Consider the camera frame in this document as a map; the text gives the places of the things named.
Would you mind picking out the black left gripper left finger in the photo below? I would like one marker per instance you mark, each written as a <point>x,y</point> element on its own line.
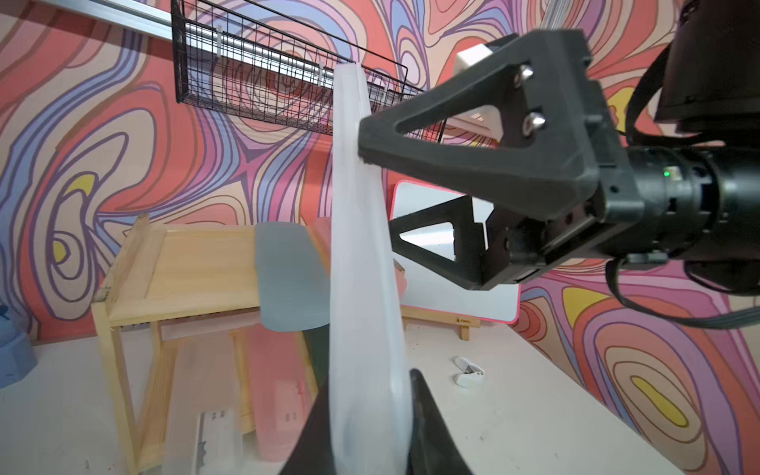
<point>313,452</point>

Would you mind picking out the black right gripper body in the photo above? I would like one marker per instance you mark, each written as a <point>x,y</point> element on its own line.
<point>522,248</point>

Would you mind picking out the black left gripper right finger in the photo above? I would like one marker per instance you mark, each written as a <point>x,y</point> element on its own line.
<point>432,450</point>

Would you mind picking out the clear pencil case with label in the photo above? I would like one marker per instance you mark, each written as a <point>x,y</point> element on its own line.
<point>371,411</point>

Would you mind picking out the teal pencil case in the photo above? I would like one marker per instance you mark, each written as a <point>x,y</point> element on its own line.
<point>293,285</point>

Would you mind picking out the dark green pencil case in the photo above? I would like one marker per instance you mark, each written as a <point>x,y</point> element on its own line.
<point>318,346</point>

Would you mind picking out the clear frosted pencil case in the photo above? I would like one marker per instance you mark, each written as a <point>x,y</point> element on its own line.
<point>203,435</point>

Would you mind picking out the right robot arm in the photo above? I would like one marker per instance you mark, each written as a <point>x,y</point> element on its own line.
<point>701,201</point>

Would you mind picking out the wooden shelf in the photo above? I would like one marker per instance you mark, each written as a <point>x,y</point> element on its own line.
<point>171,283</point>

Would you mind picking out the wooden board easel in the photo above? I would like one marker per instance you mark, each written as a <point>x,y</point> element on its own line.
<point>463,324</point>

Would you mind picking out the white clip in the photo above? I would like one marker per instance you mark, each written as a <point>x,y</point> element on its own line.
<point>470,374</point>

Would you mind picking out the blue giraffe pen holder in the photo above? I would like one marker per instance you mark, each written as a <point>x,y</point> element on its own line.
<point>17,357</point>

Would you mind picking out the black wire basket back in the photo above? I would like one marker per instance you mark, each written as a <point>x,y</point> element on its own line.
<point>202,82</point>

